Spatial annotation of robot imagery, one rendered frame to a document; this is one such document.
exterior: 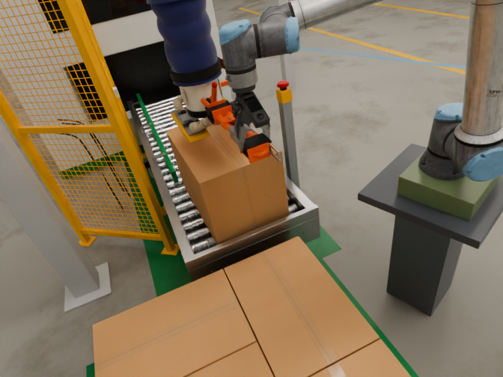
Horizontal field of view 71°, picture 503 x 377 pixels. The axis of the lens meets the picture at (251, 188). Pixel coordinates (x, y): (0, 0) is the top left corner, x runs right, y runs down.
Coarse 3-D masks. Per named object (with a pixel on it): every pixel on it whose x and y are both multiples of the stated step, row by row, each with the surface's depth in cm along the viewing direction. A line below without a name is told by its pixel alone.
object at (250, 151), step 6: (246, 138) 116; (252, 138) 115; (258, 138) 115; (246, 144) 113; (252, 144) 112; (258, 144) 111; (264, 144) 111; (246, 150) 115; (252, 150) 110; (258, 150) 111; (246, 156) 116; (252, 156) 112; (264, 156) 113; (252, 162) 113
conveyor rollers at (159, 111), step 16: (176, 96) 345; (160, 112) 319; (144, 128) 301; (160, 128) 297; (160, 160) 253; (176, 192) 219; (176, 208) 204; (192, 208) 207; (192, 224) 191; (192, 240) 184; (208, 240) 179
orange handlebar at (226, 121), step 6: (222, 84) 167; (210, 96) 154; (204, 102) 150; (228, 114) 137; (222, 120) 132; (228, 120) 131; (234, 120) 132; (222, 126) 134; (228, 126) 128; (252, 132) 123; (264, 150) 111; (258, 156) 111
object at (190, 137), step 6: (186, 108) 179; (174, 114) 175; (180, 114) 173; (174, 120) 171; (180, 120) 167; (192, 120) 159; (198, 120) 165; (180, 126) 163; (186, 126) 161; (186, 132) 157; (198, 132) 155; (204, 132) 154; (186, 138) 154; (192, 138) 152; (198, 138) 153
